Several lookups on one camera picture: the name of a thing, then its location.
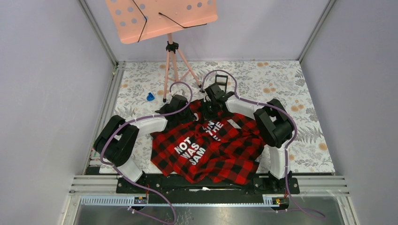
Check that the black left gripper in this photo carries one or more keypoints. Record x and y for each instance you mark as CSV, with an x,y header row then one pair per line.
x,y
191,116

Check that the floral patterned table mat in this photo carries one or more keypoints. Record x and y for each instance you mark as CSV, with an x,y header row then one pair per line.
x,y
260,81

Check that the pink music stand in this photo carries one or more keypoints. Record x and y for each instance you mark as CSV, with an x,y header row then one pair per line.
x,y
138,20

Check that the red black plaid shirt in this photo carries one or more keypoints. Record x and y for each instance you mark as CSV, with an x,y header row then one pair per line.
x,y
223,149

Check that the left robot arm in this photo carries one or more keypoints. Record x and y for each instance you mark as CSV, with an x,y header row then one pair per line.
x,y
116,141

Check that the small blue plastic object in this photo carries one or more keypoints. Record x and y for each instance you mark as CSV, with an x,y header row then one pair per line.
x,y
150,97

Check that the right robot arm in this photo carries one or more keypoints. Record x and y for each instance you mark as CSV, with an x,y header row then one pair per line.
x,y
276,126

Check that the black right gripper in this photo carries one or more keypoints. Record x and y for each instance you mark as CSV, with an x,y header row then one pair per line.
x,y
208,116

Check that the black brooch holder frame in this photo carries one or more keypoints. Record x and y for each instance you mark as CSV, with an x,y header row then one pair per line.
x,y
222,81

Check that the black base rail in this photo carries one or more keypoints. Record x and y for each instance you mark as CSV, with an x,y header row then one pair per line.
x,y
261,189

